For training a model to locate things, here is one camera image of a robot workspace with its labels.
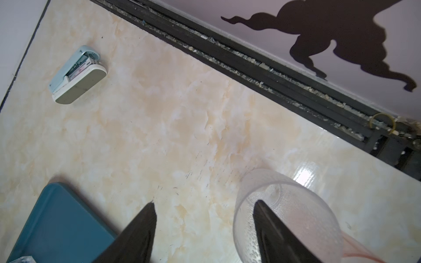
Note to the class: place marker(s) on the clear glass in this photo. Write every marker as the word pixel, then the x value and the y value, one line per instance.
pixel 24 259

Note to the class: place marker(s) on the frosted white plastic cup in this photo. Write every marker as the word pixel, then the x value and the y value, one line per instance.
pixel 308 217

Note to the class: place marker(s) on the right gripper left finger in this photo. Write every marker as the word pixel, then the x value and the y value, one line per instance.
pixel 134 244

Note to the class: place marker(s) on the small white black device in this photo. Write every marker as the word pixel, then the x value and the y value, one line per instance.
pixel 79 74

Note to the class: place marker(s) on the yellow rubber band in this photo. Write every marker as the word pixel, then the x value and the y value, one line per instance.
pixel 386 121

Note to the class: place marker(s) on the teal plastic tray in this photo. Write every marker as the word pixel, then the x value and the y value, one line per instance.
pixel 62 228

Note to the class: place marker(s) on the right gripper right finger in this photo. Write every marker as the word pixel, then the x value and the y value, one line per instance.
pixel 277 243

